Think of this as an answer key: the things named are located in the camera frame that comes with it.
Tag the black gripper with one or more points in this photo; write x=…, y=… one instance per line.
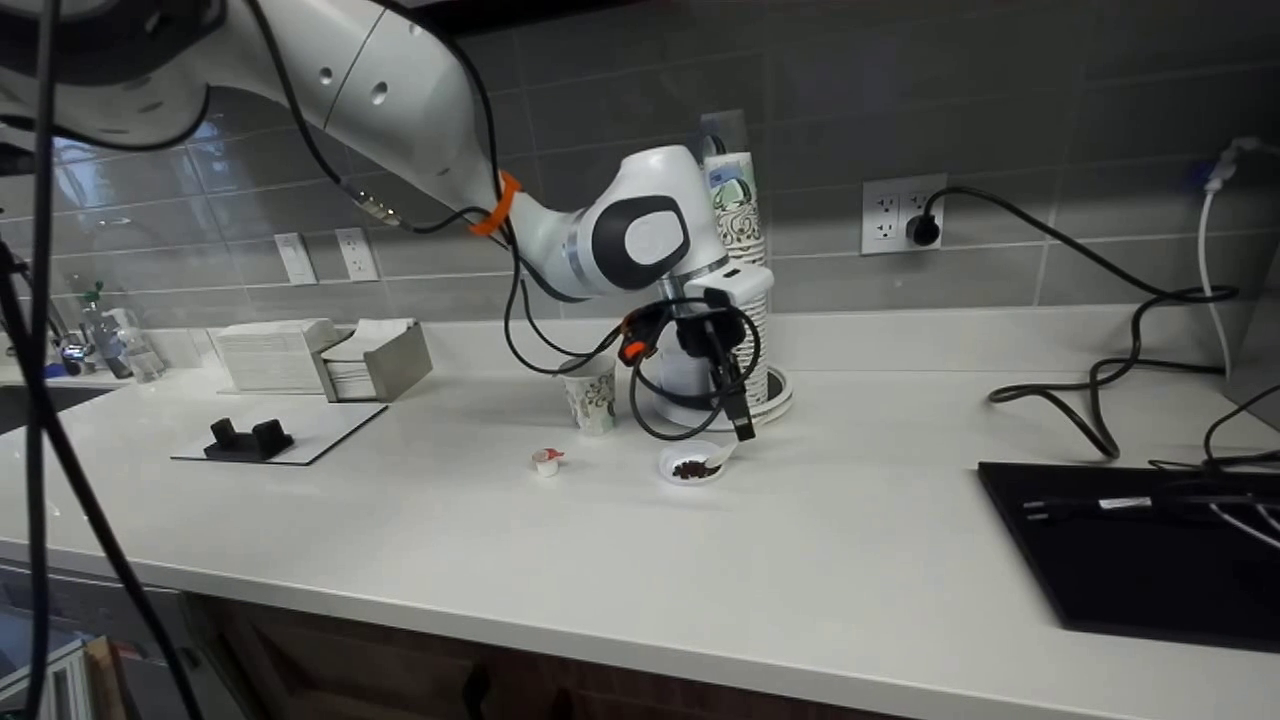
x=707, y=329

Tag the cream plastic spoon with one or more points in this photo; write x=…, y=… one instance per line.
x=719, y=458

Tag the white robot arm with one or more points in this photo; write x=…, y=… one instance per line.
x=138, y=72

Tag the white plastic lid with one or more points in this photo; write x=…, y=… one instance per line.
x=675, y=453

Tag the dark beans in lid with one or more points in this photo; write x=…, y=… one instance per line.
x=695, y=468

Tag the patterned paper cup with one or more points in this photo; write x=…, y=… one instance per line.
x=592, y=402

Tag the white round tray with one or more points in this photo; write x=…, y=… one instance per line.
x=770, y=402

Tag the stack of white lids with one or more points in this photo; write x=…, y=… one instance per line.
x=682, y=377

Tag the red creamer pod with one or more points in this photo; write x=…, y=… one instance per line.
x=551, y=460

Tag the tall stack of paper cups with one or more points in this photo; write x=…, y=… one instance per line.
x=734, y=194

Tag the grey open cardboard box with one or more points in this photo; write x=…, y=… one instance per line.
x=321, y=357

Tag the white wall outlet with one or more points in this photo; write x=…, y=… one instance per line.
x=889, y=206

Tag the small black bracket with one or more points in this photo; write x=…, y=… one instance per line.
x=260, y=440

